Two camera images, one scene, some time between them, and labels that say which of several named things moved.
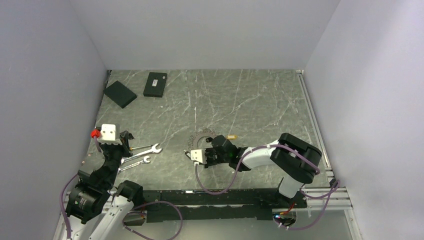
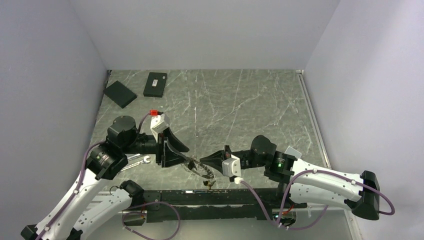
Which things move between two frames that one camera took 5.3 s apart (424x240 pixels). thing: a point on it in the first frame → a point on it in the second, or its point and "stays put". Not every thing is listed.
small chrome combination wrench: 145,160 stays put
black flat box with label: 155,84 stays put
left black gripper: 124,136 → 170,159
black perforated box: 119,94 stays put
